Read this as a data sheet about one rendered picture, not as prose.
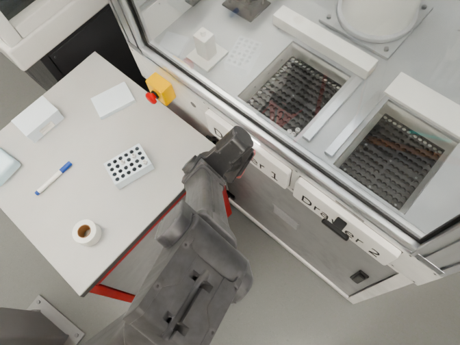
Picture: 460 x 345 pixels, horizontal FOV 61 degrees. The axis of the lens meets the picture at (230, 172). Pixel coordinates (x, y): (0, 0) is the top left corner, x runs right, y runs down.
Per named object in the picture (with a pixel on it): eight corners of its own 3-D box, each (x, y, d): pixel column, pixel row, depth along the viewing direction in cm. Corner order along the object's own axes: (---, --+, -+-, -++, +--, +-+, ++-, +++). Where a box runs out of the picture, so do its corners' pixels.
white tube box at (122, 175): (119, 189, 117) (114, 185, 114) (107, 168, 120) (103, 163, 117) (155, 168, 119) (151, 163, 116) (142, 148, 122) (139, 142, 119)
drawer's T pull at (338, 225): (346, 241, 92) (347, 240, 91) (320, 222, 95) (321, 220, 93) (354, 231, 93) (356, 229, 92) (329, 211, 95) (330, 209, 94)
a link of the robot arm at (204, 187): (146, 250, 38) (223, 317, 40) (185, 210, 38) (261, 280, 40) (176, 168, 81) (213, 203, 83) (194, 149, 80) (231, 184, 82)
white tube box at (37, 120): (35, 144, 126) (26, 136, 121) (20, 129, 129) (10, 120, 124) (65, 118, 129) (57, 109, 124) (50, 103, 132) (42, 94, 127)
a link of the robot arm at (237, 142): (179, 172, 77) (209, 201, 79) (216, 137, 71) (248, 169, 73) (196, 148, 87) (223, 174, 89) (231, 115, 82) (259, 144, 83)
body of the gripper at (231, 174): (255, 149, 90) (241, 152, 84) (234, 183, 94) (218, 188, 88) (235, 133, 92) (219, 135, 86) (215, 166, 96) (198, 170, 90)
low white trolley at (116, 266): (152, 312, 176) (79, 296, 106) (68, 225, 195) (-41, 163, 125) (237, 218, 190) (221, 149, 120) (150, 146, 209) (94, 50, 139)
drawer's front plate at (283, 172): (285, 189, 107) (287, 174, 97) (209, 131, 116) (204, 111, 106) (289, 185, 107) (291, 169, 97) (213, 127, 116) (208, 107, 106)
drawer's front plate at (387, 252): (384, 266, 97) (398, 258, 87) (292, 195, 106) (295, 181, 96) (388, 261, 97) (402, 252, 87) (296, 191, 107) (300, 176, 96)
